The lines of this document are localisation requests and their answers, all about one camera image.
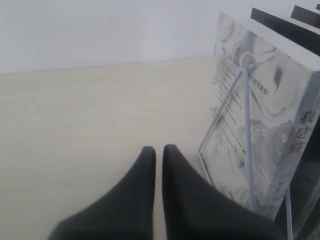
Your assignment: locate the black book white title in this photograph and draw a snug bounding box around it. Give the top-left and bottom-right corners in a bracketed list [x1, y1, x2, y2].
[250, 5, 320, 240]

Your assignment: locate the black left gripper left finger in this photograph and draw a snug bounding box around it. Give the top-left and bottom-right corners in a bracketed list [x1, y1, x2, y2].
[48, 146, 156, 240]

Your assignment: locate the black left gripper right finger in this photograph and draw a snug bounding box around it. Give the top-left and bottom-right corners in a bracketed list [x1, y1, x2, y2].
[162, 144, 285, 240]

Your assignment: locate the grey marbled book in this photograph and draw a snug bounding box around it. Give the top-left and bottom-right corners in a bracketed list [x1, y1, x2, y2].
[202, 12, 320, 219]

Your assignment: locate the white wire book rack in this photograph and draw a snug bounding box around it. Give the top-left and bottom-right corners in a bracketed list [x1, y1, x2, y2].
[197, 65, 294, 240]

